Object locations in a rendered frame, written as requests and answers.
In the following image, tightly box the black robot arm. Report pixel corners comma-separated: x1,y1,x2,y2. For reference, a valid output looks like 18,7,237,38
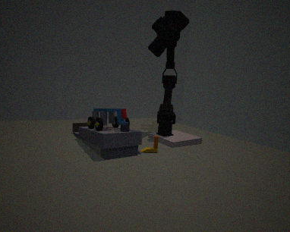
152,11,180,136

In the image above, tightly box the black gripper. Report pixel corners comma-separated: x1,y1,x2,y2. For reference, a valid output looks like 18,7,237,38
148,11,189,57

